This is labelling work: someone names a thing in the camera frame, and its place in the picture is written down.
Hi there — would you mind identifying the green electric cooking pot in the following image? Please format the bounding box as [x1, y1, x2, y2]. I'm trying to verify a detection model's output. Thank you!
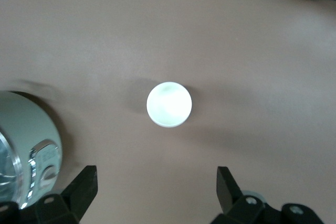
[0, 90, 64, 210]

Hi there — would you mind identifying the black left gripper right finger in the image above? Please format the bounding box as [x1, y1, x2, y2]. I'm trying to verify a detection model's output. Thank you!
[211, 166, 321, 224]

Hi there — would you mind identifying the glass pot lid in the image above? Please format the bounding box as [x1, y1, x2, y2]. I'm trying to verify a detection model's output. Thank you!
[0, 129, 21, 199]

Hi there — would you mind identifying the brown table cover sheet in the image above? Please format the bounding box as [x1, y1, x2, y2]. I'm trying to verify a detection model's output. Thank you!
[0, 0, 336, 224]

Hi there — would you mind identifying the white IKEA cup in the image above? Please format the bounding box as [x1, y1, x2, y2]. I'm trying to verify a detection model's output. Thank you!
[146, 81, 193, 129]

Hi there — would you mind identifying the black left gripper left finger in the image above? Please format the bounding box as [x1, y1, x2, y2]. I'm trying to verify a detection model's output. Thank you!
[18, 165, 99, 224]

